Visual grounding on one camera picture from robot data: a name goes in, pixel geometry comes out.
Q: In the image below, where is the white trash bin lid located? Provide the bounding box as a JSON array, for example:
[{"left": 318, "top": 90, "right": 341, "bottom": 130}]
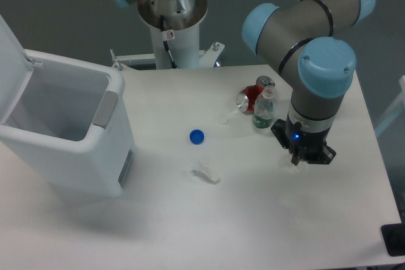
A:
[{"left": 1, "top": 18, "right": 44, "bottom": 124}]

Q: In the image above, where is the white trash bin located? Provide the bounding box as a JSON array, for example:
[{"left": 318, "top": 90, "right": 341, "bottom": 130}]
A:
[{"left": 1, "top": 50, "right": 135, "bottom": 197}]

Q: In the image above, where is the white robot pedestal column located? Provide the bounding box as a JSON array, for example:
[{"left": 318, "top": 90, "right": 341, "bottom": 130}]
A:
[{"left": 149, "top": 25, "right": 200, "bottom": 68}]

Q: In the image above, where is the clear green-label plastic bottle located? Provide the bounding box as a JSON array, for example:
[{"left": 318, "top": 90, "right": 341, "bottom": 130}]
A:
[{"left": 252, "top": 85, "right": 276, "bottom": 129}]

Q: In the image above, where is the blue bottle cap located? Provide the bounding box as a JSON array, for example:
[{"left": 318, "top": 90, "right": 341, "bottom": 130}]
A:
[{"left": 189, "top": 129, "right": 205, "bottom": 145}]

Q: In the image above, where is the white object at right edge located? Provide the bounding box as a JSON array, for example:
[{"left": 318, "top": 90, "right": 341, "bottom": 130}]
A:
[{"left": 374, "top": 75, "right": 404, "bottom": 138}]

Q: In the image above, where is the black device at edge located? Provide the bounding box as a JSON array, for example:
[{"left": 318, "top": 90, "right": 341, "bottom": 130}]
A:
[{"left": 380, "top": 223, "right": 404, "bottom": 257}]

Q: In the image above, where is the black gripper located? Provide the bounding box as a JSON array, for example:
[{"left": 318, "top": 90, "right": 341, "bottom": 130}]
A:
[{"left": 271, "top": 115, "right": 336, "bottom": 166}]

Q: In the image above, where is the white crumpled paper piece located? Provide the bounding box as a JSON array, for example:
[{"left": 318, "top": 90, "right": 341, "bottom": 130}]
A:
[{"left": 191, "top": 161, "right": 220, "bottom": 185}]

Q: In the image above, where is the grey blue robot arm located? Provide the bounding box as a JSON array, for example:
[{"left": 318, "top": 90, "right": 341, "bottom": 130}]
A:
[{"left": 115, "top": 0, "right": 376, "bottom": 164}]

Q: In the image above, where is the crushed red soda can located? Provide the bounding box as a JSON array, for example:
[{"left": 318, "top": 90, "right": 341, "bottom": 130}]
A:
[{"left": 236, "top": 75, "right": 275, "bottom": 114}]

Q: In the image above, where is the white pedestal base frame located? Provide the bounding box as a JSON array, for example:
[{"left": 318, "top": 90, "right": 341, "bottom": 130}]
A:
[{"left": 109, "top": 41, "right": 225, "bottom": 71}]

